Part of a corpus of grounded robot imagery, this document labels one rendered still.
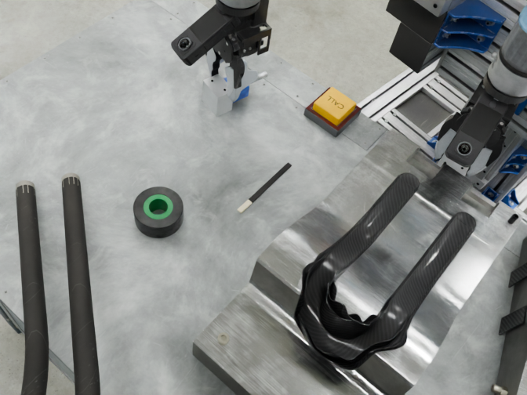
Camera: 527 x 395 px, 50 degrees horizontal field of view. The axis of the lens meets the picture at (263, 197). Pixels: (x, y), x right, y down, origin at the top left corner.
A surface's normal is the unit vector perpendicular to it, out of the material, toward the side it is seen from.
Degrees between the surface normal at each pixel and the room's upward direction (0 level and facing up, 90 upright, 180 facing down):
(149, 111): 0
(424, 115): 0
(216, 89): 0
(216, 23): 29
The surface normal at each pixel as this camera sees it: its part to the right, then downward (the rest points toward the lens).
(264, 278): -0.62, 0.55
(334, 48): 0.11, -0.53
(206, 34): -0.30, -0.25
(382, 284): 0.39, -0.75
